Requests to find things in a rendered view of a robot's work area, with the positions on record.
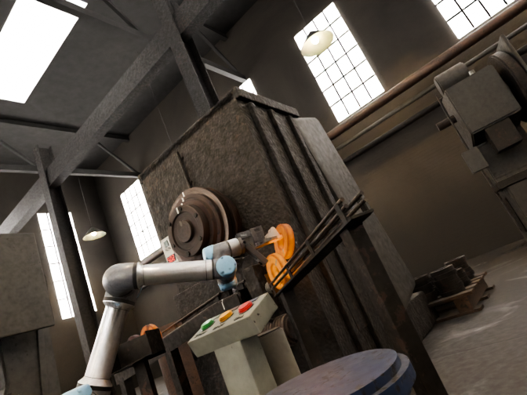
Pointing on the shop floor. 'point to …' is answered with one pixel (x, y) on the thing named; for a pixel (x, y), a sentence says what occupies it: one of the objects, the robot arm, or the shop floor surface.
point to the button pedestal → (240, 348)
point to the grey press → (25, 320)
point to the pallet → (454, 288)
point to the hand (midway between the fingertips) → (282, 237)
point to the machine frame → (325, 282)
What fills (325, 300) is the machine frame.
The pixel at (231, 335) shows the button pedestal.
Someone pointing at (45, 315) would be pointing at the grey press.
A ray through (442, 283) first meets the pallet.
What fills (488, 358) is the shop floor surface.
